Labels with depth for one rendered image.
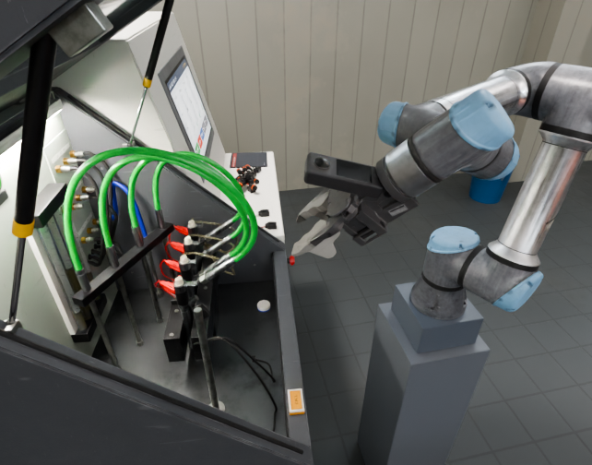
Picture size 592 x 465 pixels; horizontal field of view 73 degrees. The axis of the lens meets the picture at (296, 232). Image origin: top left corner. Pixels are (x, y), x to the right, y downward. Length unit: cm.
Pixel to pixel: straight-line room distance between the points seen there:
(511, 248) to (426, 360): 39
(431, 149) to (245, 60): 277
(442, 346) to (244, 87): 255
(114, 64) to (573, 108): 100
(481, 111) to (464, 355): 84
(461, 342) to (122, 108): 110
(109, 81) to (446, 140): 84
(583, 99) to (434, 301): 57
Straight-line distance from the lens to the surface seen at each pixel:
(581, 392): 247
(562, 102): 98
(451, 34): 375
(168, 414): 67
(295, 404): 87
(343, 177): 57
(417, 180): 57
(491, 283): 104
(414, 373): 122
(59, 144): 112
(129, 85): 113
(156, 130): 115
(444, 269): 108
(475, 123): 54
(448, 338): 121
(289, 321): 103
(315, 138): 352
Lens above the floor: 169
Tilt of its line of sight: 34 degrees down
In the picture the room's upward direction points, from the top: straight up
